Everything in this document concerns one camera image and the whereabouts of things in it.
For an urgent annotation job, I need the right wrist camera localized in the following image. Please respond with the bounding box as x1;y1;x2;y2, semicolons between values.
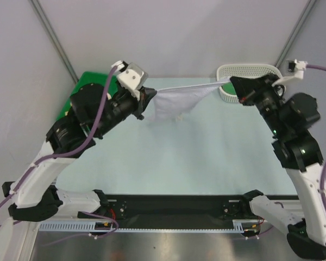
272;59;308;87

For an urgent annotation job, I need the green towel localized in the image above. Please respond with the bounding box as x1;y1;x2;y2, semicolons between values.
222;83;236;95

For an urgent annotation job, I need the white towel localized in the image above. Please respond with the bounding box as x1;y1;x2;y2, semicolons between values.
145;77;230;121

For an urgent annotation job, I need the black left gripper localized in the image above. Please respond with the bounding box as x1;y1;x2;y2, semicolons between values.
93;85;156;137

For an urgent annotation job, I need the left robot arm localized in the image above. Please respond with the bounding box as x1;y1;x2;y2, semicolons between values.
2;83;157;222

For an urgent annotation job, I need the white perforated basket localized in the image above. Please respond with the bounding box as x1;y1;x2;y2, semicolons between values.
216;64;282;103

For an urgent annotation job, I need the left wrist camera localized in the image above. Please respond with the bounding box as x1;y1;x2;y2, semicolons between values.
111;60;148;101

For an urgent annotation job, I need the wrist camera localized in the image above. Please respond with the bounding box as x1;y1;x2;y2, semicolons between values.
272;59;308;87
111;60;148;101

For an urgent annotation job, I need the green plastic bin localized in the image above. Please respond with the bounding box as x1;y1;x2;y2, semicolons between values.
56;71;108;120

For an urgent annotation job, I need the grey cable duct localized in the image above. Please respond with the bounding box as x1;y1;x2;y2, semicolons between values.
39;220;259;233

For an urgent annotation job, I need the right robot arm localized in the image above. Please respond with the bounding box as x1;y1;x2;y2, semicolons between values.
230;73;326;260

